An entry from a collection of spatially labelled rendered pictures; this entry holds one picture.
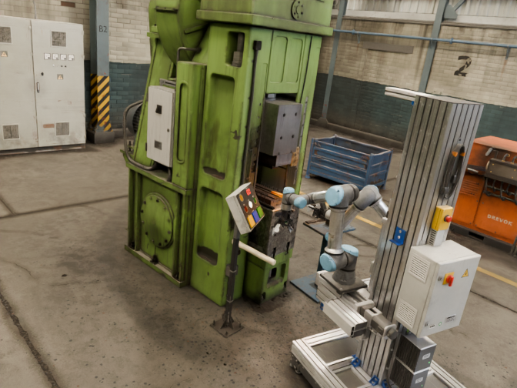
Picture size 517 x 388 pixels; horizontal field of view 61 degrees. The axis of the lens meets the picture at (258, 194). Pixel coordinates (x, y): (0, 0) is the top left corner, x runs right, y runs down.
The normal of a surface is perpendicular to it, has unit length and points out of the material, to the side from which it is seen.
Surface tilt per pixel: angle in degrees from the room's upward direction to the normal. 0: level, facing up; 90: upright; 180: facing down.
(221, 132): 89
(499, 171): 90
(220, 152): 89
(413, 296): 90
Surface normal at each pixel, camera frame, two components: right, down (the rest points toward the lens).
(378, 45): -0.73, 0.15
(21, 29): 0.70, 0.31
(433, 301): 0.47, 0.35
